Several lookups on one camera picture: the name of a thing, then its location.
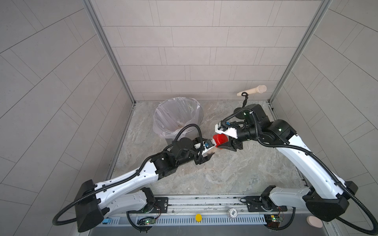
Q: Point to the right circuit board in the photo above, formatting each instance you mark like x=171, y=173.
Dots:
x=273, y=221

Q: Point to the black stand with round base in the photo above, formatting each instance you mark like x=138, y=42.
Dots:
x=246, y=96

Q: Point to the beige handle on stand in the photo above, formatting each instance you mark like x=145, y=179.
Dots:
x=258, y=89

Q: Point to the yellow round button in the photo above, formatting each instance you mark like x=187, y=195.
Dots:
x=198, y=218

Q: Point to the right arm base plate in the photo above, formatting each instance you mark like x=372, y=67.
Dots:
x=259, y=204

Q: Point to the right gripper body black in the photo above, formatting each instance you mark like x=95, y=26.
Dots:
x=236, y=141

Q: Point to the white round knob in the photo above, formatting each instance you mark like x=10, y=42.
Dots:
x=232, y=213

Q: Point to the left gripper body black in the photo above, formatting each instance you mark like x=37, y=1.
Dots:
x=200, y=151

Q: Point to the circuit board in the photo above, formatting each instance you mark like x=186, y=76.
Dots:
x=273, y=221
x=146, y=221

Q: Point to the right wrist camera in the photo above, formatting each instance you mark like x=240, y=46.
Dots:
x=228, y=131

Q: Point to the red lidded rice jar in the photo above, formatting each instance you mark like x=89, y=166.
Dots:
x=219, y=139

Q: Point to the pink oval pad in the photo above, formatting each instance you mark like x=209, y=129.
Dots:
x=314, y=222

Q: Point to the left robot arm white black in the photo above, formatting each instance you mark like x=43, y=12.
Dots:
x=96, y=200

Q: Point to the left circuit board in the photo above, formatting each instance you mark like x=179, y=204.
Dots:
x=146, y=221

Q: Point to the clear plastic bin liner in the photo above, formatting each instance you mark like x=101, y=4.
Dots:
x=174, y=115

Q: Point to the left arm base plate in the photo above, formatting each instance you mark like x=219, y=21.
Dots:
x=159, y=205

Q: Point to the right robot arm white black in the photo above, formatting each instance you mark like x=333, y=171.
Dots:
x=328, y=195

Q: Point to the blue toy car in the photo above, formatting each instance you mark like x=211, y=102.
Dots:
x=106, y=221

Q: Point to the aluminium rail frame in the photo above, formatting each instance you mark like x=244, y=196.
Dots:
x=182, y=210

